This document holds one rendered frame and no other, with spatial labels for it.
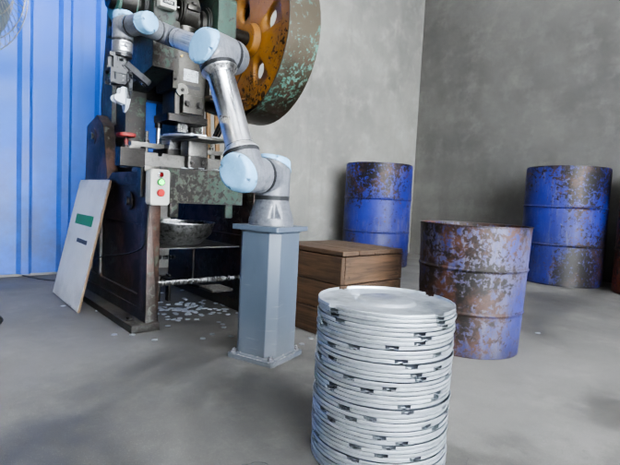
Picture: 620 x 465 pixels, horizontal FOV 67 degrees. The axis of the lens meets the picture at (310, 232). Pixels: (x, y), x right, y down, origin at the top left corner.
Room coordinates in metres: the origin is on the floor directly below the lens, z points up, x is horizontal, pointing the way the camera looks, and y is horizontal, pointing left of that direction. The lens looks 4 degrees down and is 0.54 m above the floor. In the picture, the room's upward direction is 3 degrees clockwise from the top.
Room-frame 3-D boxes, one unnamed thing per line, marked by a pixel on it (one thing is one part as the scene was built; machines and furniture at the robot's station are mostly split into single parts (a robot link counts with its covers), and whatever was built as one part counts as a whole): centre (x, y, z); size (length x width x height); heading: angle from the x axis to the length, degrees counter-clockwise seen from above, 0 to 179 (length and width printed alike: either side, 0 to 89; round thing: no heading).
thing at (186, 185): (2.30, 0.71, 0.83); 0.79 x 0.43 x 1.34; 41
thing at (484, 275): (1.84, -0.64, 0.24); 0.42 x 0.42 x 0.48
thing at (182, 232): (2.19, 0.62, 0.36); 0.34 x 0.34 x 0.10
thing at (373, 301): (1.00, -0.17, 0.33); 0.29 x 0.29 x 0.01
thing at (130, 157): (1.82, 0.71, 0.62); 0.10 x 0.06 x 0.20; 131
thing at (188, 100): (2.16, 0.59, 1.04); 0.17 x 0.15 x 0.30; 41
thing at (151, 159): (2.19, 0.62, 0.68); 0.45 x 0.30 x 0.06; 131
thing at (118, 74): (1.79, 0.74, 0.99); 0.09 x 0.08 x 0.12; 131
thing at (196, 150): (2.06, 0.51, 0.72); 0.25 x 0.14 x 0.14; 41
